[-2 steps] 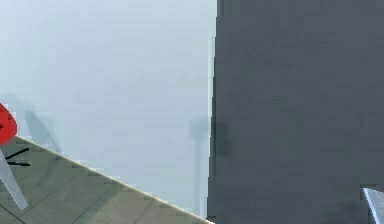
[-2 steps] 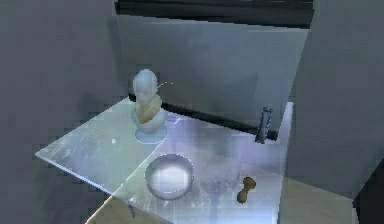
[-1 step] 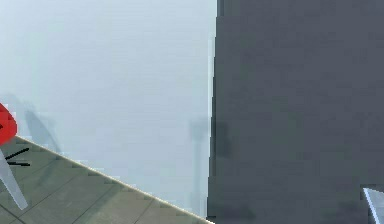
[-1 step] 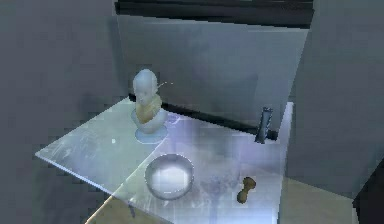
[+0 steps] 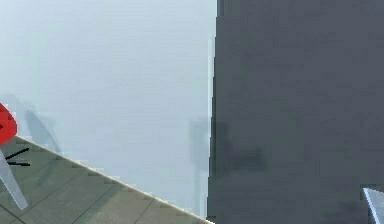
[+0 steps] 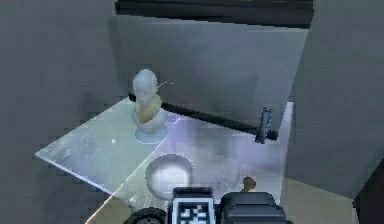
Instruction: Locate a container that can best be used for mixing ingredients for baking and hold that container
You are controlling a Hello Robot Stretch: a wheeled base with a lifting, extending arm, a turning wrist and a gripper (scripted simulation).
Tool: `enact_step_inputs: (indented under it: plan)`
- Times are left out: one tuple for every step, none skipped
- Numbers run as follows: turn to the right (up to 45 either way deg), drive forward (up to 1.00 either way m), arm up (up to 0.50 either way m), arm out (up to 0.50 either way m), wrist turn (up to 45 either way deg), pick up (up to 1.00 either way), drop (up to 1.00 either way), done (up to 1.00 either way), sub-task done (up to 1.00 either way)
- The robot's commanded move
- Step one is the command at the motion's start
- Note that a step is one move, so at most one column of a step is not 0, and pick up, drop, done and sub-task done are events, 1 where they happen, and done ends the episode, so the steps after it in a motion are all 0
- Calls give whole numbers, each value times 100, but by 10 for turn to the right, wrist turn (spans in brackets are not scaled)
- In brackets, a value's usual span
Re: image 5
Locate pale grey slanted bar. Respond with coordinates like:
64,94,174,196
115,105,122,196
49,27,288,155
362,186,384,224

